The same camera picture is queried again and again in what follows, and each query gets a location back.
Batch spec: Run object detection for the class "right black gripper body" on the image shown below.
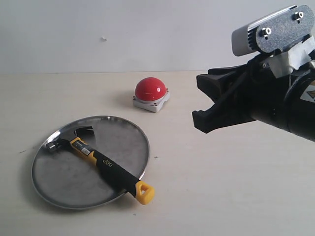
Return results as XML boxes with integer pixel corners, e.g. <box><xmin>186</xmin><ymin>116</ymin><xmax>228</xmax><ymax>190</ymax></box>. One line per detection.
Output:
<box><xmin>242</xmin><ymin>55</ymin><xmax>305</xmax><ymax>128</ymax></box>

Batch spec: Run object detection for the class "black yellow claw hammer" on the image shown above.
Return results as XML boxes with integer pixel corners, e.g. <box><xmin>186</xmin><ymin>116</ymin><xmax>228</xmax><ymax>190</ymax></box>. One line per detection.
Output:
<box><xmin>46</xmin><ymin>125</ymin><xmax>155</xmax><ymax>205</ymax></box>

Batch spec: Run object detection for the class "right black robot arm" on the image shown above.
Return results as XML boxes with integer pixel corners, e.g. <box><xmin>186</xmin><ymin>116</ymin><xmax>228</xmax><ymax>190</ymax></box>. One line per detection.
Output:
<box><xmin>192</xmin><ymin>55</ymin><xmax>315</xmax><ymax>141</ymax></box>

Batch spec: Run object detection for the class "red dome push button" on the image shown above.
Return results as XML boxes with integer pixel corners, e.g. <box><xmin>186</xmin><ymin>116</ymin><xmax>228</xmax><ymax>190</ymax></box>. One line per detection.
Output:
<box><xmin>132</xmin><ymin>77</ymin><xmax>170</xmax><ymax>113</ymax></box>

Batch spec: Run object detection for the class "round steel plate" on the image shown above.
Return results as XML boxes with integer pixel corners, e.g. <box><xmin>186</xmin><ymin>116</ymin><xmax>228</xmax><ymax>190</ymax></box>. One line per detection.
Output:
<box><xmin>31</xmin><ymin>115</ymin><xmax>150</xmax><ymax>210</ymax></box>

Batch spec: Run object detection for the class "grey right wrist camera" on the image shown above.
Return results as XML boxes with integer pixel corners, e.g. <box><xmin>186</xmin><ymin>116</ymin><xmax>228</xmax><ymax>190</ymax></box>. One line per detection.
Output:
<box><xmin>230</xmin><ymin>4</ymin><xmax>315</xmax><ymax>79</ymax></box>

